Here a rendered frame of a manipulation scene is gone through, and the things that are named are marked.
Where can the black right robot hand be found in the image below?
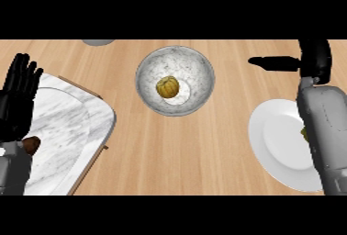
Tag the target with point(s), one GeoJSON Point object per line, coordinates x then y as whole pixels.
{"type": "Point", "coordinates": [315, 59]}

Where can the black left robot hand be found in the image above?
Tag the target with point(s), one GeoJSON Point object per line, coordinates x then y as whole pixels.
{"type": "Point", "coordinates": [16, 101]}

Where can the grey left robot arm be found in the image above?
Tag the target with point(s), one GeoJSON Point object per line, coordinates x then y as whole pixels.
{"type": "Point", "coordinates": [13, 171]}

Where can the white marble plate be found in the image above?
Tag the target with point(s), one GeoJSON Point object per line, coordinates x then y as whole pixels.
{"type": "Point", "coordinates": [58, 128]}

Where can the grey marble bowl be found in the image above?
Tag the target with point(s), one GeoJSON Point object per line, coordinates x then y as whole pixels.
{"type": "Point", "coordinates": [190, 67]}

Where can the yellow squash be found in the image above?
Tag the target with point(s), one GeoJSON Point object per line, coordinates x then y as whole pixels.
{"type": "Point", "coordinates": [168, 87]}

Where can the brown round food item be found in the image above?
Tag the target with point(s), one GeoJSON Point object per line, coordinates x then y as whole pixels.
{"type": "Point", "coordinates": [32, 145]}

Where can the marble board with wooden edge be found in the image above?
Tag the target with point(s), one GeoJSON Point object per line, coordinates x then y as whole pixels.
{"type": "Point", "coordinates": [101, 119]}

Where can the olive green vegetable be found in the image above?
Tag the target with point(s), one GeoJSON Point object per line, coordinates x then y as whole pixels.
{"type": "Point", "coordinates": [305, 134]}

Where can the grey round object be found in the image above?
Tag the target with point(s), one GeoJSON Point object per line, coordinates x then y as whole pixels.
{"type": "Point", "coordinates": [98, 42]}

